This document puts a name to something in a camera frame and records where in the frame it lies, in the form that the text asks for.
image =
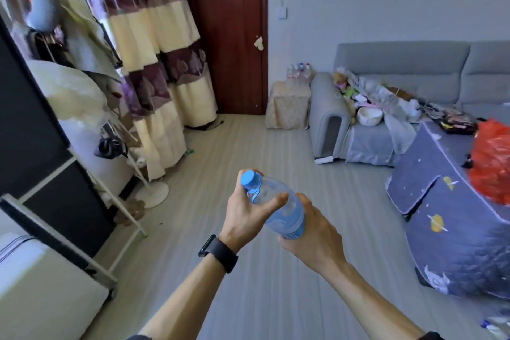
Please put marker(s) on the cluster of white cap bottles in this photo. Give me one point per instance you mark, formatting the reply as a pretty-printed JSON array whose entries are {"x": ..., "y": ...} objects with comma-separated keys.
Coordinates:
[{"x": 294, "y": 72}]

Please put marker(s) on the white wall socket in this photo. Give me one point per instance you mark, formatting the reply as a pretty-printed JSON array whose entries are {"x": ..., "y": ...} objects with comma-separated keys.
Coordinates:
[{"x": 282, "y": 12}]

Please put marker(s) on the person's black sleeve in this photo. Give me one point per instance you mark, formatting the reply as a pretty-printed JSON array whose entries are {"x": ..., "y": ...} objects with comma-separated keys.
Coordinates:
[
  {"x": 139, "y": 337},
  {"x": 432, "y": 336}
]

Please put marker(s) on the brown plush toy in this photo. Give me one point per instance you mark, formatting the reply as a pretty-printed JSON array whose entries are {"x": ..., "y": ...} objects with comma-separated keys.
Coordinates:
[{"x": 339, "y": 77}]

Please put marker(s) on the black shoulder bag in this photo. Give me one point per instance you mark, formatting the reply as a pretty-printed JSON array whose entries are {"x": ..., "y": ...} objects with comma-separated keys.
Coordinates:
[{"x": 111, "y": 147}]

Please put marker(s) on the dark red door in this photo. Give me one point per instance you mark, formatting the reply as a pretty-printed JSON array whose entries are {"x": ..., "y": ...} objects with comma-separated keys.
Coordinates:
[{"x": 223, "y": 33}]

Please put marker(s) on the person's right forearm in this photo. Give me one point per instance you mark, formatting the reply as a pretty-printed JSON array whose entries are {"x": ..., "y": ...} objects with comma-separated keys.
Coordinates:
[{"x": 370, "y": 304}]

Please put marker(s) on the green fabric item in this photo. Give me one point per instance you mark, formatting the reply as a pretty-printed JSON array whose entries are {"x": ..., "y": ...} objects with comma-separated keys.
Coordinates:
[{"x": 350, "y": 92}]

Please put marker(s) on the person's black right sleeve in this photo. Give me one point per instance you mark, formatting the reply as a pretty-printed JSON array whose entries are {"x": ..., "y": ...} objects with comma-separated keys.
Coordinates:
[{"x": 432, "y": 336}]

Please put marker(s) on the person's black left sleeve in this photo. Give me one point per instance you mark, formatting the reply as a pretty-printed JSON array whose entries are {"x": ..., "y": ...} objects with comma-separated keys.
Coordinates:
[{"x": 139, "y": 337}]

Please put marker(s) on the small blue cap water bottle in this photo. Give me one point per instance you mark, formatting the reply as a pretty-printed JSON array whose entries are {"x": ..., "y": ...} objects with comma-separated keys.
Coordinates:
[{"x": 301, "y": 69}]

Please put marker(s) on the red cap water bottle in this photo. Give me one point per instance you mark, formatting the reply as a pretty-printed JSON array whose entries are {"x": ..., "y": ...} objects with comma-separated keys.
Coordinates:
[{"x": 308, "y": 70}]

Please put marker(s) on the cream and purple curtain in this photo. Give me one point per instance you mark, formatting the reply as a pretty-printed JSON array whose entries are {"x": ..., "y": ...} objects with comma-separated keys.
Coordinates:
[{"x": 159, "y": 33}]

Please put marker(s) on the hanging white garment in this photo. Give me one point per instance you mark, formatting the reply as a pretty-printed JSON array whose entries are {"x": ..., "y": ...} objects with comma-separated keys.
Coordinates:
[{"x": 67, "y": 88}]

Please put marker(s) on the patterned cloth covered stool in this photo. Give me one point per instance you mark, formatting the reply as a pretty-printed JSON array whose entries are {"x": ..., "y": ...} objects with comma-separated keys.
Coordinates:
[{"x": 287, "y": 106}]

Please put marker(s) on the black smartwatch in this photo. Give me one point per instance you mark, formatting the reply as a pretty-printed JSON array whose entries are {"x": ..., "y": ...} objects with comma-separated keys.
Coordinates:
[{"x": 221, "y": 252}]

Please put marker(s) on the grey green floor cloth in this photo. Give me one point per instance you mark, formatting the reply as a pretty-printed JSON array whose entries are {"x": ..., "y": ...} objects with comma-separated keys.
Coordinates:
[{"x": 189, "y": 151}]

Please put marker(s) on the grey sofa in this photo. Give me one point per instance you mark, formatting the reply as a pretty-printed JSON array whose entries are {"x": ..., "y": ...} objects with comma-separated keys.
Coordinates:
[{"x": 398, "y": 59}]

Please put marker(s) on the person's right hand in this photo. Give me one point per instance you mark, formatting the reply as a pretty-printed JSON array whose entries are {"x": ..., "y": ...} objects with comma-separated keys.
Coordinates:
[{"x": 318, "y": 244}]

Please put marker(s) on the red plastic bag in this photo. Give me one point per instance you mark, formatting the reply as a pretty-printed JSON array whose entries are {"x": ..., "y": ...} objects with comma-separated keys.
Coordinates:
[{"x": 492, "y": 160}]

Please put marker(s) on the person's left hand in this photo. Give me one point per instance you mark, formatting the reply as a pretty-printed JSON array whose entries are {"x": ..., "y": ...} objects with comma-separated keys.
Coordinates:
[{"x": 243, "y": 220}]

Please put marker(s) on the pile of white clothes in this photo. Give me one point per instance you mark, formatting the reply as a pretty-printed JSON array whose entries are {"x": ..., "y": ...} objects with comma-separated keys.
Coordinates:
[{"x": 398, "y": 120}]

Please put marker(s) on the person's left forearm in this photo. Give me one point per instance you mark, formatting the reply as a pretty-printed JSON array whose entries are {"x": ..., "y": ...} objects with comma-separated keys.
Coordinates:
[{"x": 183, "y": 304}]

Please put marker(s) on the tall black panel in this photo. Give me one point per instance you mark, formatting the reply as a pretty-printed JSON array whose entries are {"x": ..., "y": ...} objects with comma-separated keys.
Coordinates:
[{"x": 32, "y": 144}]

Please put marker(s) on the white bowl on sofa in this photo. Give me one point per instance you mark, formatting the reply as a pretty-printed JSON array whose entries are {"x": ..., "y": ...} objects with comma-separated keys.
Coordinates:
[{"x": 369, "y": 116}]

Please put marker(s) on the white metal stand frame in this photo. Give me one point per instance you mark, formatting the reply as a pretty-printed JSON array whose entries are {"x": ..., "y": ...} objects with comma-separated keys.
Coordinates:
[{"x": 119, "y": 208}]

